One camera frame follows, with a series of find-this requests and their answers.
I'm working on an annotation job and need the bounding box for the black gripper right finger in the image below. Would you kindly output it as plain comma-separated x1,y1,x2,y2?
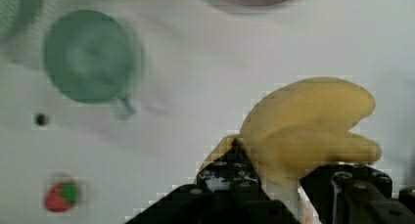
300,164,415,224

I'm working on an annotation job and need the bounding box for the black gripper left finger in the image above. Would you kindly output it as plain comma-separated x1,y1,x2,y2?
125,141,300,224

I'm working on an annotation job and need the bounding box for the yellow peeled toy banana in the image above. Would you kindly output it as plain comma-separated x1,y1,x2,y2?
202,77,382,185

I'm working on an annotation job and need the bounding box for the green mug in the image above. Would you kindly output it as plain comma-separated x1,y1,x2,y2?
42,10,144,120

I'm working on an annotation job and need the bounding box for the red toy strawberry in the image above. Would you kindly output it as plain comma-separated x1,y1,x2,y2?
44,182,80,213

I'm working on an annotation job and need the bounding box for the green perforated colander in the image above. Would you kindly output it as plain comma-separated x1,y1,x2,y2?
0,0,43,43

